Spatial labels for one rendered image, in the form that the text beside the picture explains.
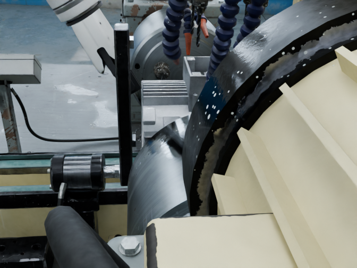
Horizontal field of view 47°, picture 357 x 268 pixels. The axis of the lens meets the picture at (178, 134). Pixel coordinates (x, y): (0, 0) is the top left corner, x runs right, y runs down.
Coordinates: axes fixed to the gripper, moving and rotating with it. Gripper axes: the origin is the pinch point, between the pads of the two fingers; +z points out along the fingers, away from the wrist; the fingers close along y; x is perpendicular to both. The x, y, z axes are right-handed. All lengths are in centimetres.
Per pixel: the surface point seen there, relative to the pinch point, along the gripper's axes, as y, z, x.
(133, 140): 20.3, 1.2, 0.1
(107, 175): 20.4, 4.6, -6.8
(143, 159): 30.7, -0.9, 2.8
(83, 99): -56, 17, -29
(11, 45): -371, 29, -167
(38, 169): 2.9, 6.0, -25.2
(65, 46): -368, 57, -118
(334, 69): 61, -18, 20
